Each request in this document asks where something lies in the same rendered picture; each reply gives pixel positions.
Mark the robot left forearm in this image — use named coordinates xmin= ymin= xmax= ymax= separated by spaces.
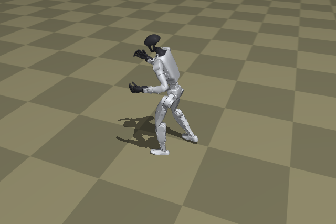
xmin=143 ymin=85 xmax=165 ymax=94

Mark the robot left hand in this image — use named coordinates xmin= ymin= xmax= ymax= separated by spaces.
xmin=129 ymin=82 xmax=148 ymax=93

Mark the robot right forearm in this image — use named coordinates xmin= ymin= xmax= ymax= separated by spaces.
xmin=147 ymin=58 xmax=154 ymax=65

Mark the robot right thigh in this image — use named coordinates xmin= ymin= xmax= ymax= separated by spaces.
xmin=171 ymin=88 xmax=184 ymax=119

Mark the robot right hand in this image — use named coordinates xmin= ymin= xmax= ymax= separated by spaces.
xmin=133 ymin=49 xmax=153 ymax=62

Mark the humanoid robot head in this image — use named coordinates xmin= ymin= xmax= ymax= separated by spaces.
xmin=144 ymin=34 xmax=167 ymax=57

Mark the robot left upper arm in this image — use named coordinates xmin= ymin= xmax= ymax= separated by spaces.
xmin=153 ymin=60 xmax=169 ymax=92

